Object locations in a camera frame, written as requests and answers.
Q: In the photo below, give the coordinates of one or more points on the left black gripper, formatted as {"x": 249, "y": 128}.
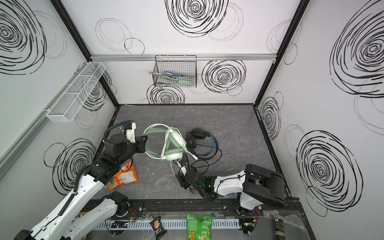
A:
{"x": 139, "y": 144}

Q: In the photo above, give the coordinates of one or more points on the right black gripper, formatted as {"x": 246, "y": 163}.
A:
{"x": 186, "y": 177}

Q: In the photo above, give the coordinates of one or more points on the mint green headphones with cable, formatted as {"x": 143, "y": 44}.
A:
{"x": 174, "y": 144}

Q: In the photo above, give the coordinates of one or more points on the black headphones with cable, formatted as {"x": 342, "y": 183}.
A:
{"x": 205, "y": 147}

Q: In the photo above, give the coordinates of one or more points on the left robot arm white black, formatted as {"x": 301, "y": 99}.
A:
{"x": 60, "y": 223}

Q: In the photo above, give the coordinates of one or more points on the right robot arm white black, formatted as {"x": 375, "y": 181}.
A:
{"x": 254, "y": 186}

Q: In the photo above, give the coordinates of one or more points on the orange snack bag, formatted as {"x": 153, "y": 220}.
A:
{"x": 126, "y": 175}

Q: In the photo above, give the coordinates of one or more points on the green chips bag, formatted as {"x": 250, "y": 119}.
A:
{"x": 199, "y": 227}

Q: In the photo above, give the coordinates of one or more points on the small dark snack packet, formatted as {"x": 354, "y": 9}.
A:
{"x": 158, "y": 228}

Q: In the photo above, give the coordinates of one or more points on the green blue items in basket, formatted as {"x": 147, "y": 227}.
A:
{"x": 171, "y": 78}

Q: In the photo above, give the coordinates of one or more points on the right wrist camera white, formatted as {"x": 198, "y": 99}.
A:
{"x": 182, "y": 169}

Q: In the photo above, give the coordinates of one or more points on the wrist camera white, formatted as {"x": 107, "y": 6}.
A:
{"x": 182, "y": 169}
{"x": 128, "y": 130}

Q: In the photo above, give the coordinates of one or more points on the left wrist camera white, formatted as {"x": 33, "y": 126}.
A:
{"x": 128, "y": 130}

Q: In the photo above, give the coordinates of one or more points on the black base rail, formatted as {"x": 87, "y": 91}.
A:
{"x": 223, "y": 207}

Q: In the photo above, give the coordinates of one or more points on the white slotted cable duct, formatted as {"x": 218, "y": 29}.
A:
{"x": 167, "y": 224}

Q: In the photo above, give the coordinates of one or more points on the white mesh wall shelf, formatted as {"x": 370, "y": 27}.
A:
{"x": 76, "y": 93}

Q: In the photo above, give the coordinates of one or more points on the black wire wall basket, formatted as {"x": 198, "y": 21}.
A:
{"x": 186, "y": 68}

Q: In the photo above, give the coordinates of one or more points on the aluminium wall rail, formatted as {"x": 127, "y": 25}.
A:
{"x": 183, "y": 57}

